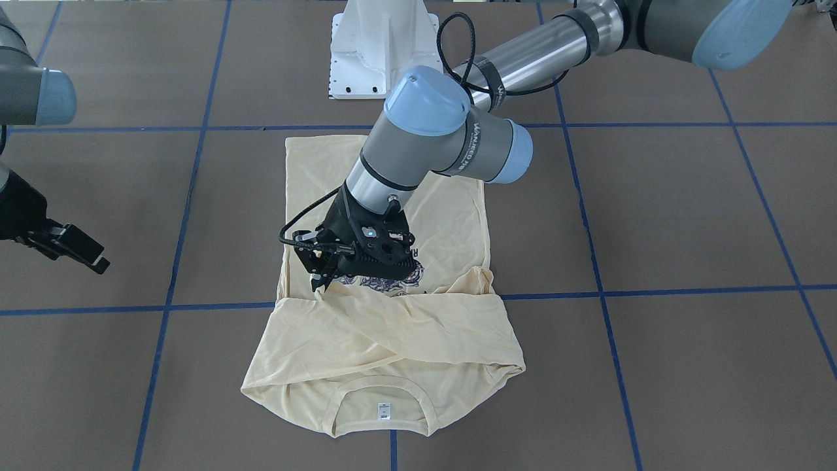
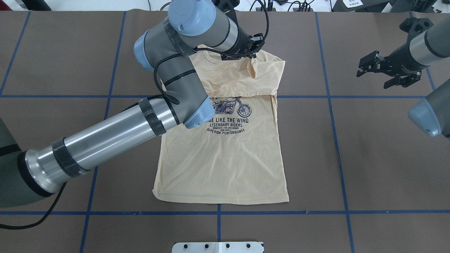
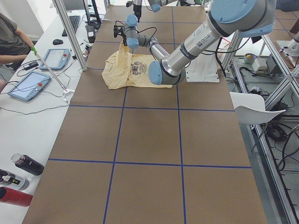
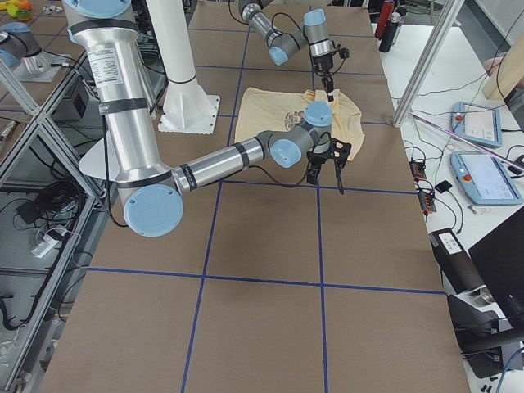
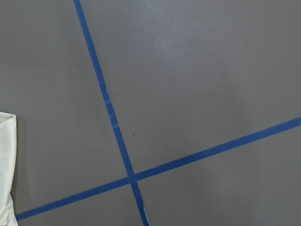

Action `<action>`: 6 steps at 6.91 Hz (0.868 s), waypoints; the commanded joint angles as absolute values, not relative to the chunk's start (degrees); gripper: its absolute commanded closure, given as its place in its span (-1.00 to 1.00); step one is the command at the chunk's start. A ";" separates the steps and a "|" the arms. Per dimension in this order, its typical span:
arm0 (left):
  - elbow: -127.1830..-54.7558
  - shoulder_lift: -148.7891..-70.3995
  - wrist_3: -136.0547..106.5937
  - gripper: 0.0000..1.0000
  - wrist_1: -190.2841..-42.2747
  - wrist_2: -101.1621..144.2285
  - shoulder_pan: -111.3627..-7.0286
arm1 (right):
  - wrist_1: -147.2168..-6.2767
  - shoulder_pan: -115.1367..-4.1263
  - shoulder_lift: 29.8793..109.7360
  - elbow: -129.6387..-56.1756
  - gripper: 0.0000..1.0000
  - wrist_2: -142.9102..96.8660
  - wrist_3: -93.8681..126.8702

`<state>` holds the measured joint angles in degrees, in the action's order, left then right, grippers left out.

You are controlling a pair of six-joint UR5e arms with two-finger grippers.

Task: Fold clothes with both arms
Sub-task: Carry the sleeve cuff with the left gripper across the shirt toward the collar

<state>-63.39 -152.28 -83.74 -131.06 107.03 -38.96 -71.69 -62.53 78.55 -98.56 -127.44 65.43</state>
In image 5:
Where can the cream long-sleeve printed shirt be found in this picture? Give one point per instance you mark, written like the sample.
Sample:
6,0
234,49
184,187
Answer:
8,144

